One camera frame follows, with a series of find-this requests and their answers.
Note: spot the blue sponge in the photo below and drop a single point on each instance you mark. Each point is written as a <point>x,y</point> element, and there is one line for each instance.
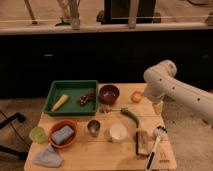
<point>62,134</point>

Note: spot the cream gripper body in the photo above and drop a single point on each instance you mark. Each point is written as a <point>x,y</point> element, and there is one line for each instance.
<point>158,107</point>

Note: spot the wooden scrub brush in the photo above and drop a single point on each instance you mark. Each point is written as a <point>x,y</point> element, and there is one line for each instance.
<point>142,140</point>

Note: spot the white dish brush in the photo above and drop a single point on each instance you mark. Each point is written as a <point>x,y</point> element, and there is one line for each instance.
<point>160,132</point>

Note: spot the white paper cup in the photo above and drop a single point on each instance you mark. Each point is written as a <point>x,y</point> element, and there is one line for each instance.
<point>118,132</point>

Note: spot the green chili pepper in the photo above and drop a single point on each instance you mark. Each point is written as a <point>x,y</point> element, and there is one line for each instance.
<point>129,114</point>

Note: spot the dark red grape bunch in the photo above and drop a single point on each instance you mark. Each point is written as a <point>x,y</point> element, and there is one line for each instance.
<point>83,100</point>

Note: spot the small orange apple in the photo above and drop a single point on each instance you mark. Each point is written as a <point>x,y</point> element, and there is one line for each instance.
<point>136,96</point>

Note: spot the wooden folding table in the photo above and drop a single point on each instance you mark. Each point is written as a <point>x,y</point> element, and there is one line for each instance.
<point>88,153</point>

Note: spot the light blue cloth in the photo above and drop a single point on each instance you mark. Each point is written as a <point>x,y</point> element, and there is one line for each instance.
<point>48,157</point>

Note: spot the black stand base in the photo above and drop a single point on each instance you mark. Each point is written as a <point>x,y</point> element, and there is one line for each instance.
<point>22,155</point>

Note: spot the yellow corn cob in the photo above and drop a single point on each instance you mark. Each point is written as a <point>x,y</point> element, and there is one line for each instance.
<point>60,102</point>

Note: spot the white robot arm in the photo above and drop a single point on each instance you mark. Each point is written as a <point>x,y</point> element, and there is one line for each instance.
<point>161,81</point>

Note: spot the orange plastic bowl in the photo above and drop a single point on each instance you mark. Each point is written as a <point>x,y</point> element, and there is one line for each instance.
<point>57,126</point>

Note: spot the metal fork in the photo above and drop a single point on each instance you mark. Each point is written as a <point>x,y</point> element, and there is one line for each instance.
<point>107,110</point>

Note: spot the dark red bowl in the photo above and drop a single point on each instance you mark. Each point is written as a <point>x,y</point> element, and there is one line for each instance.
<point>108,94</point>

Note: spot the green plastic tray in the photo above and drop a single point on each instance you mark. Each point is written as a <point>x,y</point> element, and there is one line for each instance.
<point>74,89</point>

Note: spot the small steel cup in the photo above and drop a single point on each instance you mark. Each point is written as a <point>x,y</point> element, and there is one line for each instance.
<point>94,127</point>

